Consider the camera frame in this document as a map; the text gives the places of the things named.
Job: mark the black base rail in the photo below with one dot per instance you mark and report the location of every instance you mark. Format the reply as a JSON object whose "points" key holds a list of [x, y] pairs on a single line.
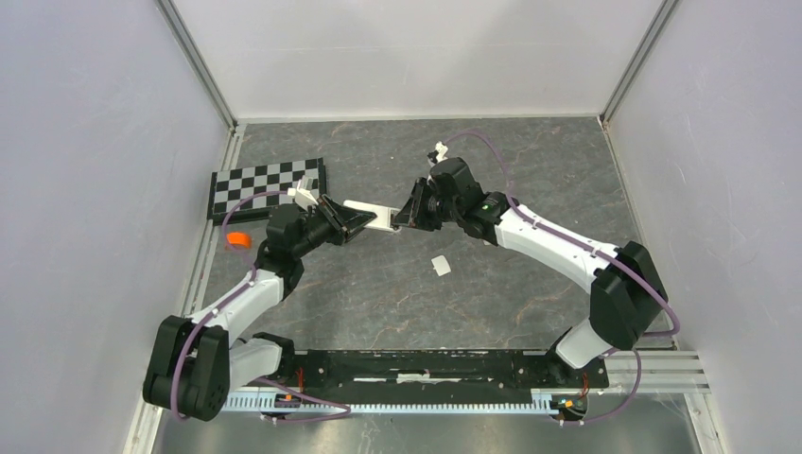
{"points": [[434, 376]]}

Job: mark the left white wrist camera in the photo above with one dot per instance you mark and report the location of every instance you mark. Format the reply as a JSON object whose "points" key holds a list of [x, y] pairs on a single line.
{"points": [[302, 195]]}

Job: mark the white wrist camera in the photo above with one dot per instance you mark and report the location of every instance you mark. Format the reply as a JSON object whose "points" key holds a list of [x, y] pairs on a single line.
{"points": [[302, 195], [438, 154]]}

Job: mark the white slotted cable duct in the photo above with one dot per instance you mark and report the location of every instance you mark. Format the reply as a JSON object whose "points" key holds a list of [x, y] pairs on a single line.
{"points": [[269, 400]]}

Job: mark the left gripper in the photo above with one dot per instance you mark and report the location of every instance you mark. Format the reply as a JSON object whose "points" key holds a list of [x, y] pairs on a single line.
{"points": [[343, 221]]}

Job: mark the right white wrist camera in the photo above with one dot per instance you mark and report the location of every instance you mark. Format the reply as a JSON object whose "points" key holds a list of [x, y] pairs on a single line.
{"points": [[438, 154]]}

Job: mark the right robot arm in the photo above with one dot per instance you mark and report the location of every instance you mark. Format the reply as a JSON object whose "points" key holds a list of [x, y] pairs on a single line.
{"points": [[626, 293]]}

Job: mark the black white checkerboard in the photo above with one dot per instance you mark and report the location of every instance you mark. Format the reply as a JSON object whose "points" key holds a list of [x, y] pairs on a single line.
{"points": [[229, 187]]}

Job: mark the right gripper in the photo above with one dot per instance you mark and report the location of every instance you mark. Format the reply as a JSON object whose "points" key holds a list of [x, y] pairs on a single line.
{"points": [[412, 215]]}

